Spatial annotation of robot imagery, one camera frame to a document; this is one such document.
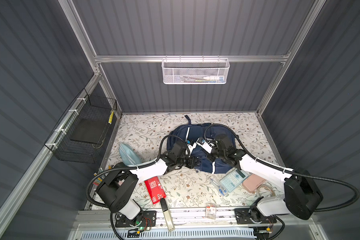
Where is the navy blue student backpack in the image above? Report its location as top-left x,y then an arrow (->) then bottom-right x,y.
167,115 -> 236,174

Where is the light green calculator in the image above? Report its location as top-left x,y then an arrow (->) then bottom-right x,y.
220,169 -> 250,193

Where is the light blue cloth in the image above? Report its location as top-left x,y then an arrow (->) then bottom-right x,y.
119,143 -> 143,166

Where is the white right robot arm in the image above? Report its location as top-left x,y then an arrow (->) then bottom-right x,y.
212,134 -> 360,224

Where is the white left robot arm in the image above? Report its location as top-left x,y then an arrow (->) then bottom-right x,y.
86,135 -> 197,222

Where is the red notebook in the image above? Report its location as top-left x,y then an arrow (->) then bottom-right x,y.
145,177 -> 167,205

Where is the clear blue pen case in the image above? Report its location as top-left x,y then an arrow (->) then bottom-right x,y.
210,177 -> 229,197

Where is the pink pouch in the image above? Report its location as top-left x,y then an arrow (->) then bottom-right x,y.
242,174 -> 266,193

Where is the small clear packet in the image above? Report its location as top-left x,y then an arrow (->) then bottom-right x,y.
205,203 -> 217,220

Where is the black silver stapler tool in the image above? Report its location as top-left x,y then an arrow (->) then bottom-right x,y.
160,198 -> 175,232

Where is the white tube in basket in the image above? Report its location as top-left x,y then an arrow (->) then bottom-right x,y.
203,76 -> 225,83

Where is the pink cup with pencils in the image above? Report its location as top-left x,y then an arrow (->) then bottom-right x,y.
93,173 -> 105,186

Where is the coiled beige cable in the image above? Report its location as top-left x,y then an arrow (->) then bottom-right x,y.
256,184 -> 277,199

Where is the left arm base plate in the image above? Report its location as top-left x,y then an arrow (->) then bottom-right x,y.
114,211 -> 157,229

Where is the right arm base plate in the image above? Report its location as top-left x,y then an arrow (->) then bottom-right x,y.
234,208 -> 277,225

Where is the white wire mesh basket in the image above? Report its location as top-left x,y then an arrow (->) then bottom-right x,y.
161,57 -> 230,85

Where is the black wire wall basket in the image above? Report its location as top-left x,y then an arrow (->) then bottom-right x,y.
45,91 -> 118,164

